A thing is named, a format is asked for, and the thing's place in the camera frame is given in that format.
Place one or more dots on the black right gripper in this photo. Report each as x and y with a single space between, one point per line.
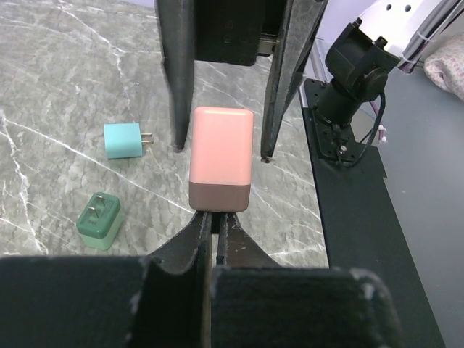
237 32

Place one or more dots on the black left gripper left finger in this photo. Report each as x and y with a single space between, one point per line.
176 301

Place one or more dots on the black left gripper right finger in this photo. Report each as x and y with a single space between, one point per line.
235 246

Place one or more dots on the pink plug adapter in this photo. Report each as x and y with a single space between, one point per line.
221 159

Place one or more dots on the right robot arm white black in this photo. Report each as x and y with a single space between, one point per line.
386 35

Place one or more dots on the green plug adapter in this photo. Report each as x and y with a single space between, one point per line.
100 221

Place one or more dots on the teal plug adapter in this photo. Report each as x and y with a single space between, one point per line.
125 140

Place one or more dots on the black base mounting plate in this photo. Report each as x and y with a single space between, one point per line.
361 228

